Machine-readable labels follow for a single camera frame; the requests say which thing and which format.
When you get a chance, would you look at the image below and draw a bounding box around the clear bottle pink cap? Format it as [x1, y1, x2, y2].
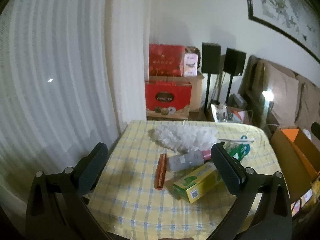
[167, 150, 212, 172]

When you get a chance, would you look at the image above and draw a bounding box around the large brown cushion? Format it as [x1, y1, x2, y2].
[262, 60, 300, 120]

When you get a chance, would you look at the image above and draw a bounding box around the teal plastic ring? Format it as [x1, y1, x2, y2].
[240, 135, 251, 155]

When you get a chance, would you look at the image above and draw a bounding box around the framed ink painting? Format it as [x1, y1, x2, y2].
[244, 0, 320, 64]

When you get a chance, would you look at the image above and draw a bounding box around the dark wooden low table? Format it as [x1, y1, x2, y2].
[187, 109, 213, 122]

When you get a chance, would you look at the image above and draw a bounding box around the brown sofa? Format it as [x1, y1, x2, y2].
[237, 55, 320, 140]

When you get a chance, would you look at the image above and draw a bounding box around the white curtain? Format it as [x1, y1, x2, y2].
[0, 0, 150, 230]

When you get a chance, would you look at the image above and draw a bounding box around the white fluffy duster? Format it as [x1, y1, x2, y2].
[148, 126, 254, 155]

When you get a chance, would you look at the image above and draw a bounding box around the cardboard box orange lining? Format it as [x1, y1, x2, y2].
[270, 125, 320, 203]

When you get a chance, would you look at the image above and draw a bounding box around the red chocolate gift box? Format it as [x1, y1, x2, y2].
[145, 80, 193, 120]

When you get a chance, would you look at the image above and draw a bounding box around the green yellow carton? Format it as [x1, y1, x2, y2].
[173, 162, 227, 204]

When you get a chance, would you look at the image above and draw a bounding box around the red slim box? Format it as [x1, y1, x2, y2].
[155, 154, 167, 190]

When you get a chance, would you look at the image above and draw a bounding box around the open box of clutter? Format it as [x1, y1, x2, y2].
[210, 102, 253, 124]

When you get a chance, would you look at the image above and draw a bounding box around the brown cardboard box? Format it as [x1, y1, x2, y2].
[147, 74, 205, 113]

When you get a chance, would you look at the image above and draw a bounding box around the black speaker stand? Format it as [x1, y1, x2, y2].
[204, 74, 212, 115]
[226, 75, 234, 105]

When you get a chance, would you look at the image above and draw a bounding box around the green toothpaste box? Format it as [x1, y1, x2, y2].
[224, 142, 250, 163]

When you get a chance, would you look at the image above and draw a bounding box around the pink white tissue pack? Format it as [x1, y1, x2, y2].
[183, 52, 200, 77]

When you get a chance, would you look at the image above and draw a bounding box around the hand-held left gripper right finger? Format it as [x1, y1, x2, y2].
[211, 144, 293, 240]

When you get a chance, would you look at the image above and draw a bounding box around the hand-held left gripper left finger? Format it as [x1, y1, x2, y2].
[26, 142, 108, 240]

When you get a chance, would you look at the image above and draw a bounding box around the black speaker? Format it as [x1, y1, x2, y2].
[201, 42, 222, 74]
[223, 47, 247, 76]

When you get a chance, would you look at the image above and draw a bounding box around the portable lantern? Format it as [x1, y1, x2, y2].
[260, 89, 275, 110]

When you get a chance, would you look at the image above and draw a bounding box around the yellow plaid blanket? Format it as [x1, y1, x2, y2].
[85, 119, 290, 240]

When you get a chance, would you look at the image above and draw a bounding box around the red patterned gift box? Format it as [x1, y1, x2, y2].
[149, 44, 186, 77]

